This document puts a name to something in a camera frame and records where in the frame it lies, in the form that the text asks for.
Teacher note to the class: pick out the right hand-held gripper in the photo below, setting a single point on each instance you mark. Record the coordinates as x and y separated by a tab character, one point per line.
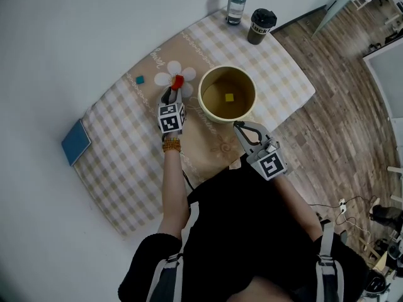
267	164

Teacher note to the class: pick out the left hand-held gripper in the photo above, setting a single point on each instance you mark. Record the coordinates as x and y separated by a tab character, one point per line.
170	119

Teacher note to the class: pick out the red cube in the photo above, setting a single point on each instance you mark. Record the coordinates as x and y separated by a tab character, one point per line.
179	81

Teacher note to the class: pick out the teal blue cube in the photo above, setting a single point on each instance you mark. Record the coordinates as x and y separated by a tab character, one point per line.
140	79

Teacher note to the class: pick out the yellow cube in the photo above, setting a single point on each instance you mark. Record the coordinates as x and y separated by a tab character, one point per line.
229	97

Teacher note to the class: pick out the person's right forearm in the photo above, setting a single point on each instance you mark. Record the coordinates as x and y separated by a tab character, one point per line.
299	206

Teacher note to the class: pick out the person's left forearm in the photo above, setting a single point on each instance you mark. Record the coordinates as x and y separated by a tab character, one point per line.
173	197

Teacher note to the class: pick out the round cream cardboard bucket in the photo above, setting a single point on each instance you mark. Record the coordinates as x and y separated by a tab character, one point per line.
206	113

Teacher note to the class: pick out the beige checked tablecloth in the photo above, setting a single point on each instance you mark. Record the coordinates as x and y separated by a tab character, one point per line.
126	143

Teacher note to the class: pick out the person's black clothing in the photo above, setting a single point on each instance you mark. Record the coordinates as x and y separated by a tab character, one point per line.
239	231

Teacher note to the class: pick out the blue notebook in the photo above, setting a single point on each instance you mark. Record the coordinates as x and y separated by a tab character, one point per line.
75	143

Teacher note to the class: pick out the black tumbler cup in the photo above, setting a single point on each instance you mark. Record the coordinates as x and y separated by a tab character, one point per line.
259	30

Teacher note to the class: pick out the clear bottle with teal lid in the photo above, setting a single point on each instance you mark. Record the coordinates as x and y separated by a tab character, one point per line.
236	5

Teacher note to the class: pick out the white power strip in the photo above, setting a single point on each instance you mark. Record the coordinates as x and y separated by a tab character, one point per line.
342	206

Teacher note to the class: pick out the grey glass partition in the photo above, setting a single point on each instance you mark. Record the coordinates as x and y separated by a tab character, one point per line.
340	2

